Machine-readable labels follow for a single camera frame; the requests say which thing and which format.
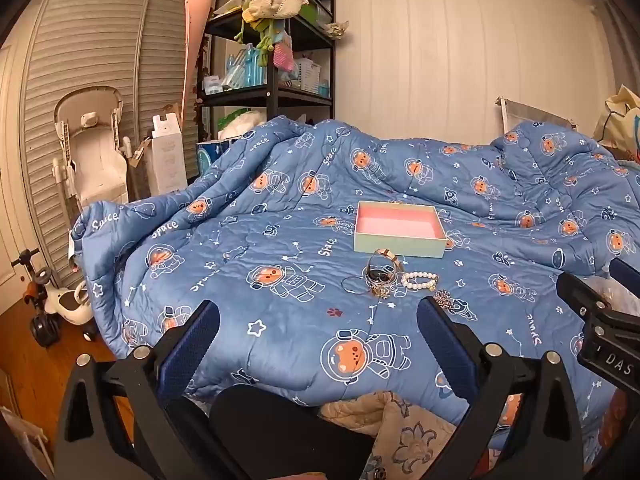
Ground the blue round tin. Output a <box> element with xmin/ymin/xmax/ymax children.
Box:
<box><xmin>196</xmin><ymin>141</ymin><xmax>231</xmax><ymax>179</ymax></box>

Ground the white ride-on toy scooter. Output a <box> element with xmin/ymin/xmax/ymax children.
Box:
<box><xmin>11</xmin><ymin>249</ymin><xmax>99</xmax><ymax>348</ymax></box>

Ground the louvered closet door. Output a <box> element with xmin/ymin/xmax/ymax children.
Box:
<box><xmin>0</xmin><ymin>0</ymin><xmax>211</xmax><ymax>286</ymax></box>

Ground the dark metal chain bracelet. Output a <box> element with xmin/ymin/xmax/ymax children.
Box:
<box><xmin>432</xmin><ymin>289</ymin><xmax>464</xmax><ymax>312</ymax></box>

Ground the white plastic basket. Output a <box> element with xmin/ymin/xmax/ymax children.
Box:
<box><xmin>292</xmin><ymin>57</ymin><xmax>322</xmax><ymax>95</ymax></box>

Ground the beige floral quilt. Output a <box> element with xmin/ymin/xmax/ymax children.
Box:
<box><xmin>319</xmin><ymin>390</ymin><xmax>507</xmax><ymax>480</ymax></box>

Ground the wristwatch with tan strap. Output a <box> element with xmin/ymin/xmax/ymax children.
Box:
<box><xmin>364</xmin><ymin>247</ymin><xmax>404</xmax><ymax>287</ymax></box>

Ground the mint box with pink inside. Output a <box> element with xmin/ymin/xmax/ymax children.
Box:
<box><xmin>353</xmin><ymin>200</ymin><xmax>447</xmax><ymax>259</ymax></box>

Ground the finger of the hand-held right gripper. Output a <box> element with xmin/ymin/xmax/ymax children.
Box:
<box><xmin>609</xmin><ymin>257</ymin><xmax>640</xmax><ymax>288</ymax></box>
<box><xmin>556</xmin><ymin>272</ymin><xmax>618</xmax><ymax>323</ymax></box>

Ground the tall white cardboard box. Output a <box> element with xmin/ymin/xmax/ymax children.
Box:
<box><xmin>145</xmin><ymin>112</ymin><xmax>189</xmax><ymax>196</ymax></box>

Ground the pink knitted pouch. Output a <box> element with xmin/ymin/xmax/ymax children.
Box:
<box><xmin>272</xmin><ymin>40</ymin><xmax>296</xmax><ymax>72</ymax></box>

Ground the black metal shelf rack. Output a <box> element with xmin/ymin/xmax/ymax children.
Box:
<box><xmin>192</xmin><ymin>0</ymin><xmax>337</xmax><ymax>145</ymax></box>

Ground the yellow shopping bag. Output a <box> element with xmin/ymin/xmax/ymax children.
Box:
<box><xmin>592</xmin><ymin>85</ymin><xmax>640</xmax><ymax>164</ymax></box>

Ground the white baby high chair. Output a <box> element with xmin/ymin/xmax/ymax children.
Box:
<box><xmin>52</xmin><ymin>86</ymin><xmax>133</xmax><ymax>211</ymax></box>

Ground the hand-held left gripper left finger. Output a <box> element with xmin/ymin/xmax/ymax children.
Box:
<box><xmin>54</xmin><ymin>300</ymin><xmax>251</xmax><ymax>480</ymax></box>

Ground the thin silver bangle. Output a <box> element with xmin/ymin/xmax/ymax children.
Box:
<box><xmin>341</xmin><ymin>275</ymin><xmax>374</xmax><ymax>295</ymax></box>

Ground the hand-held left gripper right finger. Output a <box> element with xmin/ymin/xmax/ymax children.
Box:
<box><xmin>416</xmin><ymin>296</ymin><xmax>586</xmax><ymax>480</ymax></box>

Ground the green frog plush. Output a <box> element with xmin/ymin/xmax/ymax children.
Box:
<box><xmin>234</xmin><ymin>7</ymin><xmax>282</xmax><ymax>55</ymax></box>

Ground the pack of blue bottles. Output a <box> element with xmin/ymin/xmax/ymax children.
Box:
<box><xmin>222</xmin><ymin>42</ymin><xmax>269</xmax><ymax>89</ymax></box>

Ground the white pearl bracelet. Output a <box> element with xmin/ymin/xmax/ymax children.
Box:
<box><xmin>401</xmin><ymin>271</ymin><xmax>441</xmax><ymax>291</ymax></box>

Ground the person's leg in black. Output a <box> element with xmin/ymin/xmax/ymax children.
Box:
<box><xmin>207</xmin><ymin>385</ymin><xmax>377</xmax><ymax>480</ymax></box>

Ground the blue astronaut print blanket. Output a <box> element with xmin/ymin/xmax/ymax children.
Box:
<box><xmin>70</xmin><ymin>116</ymin><xmax>640</xmax><ymax>466</ymax></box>

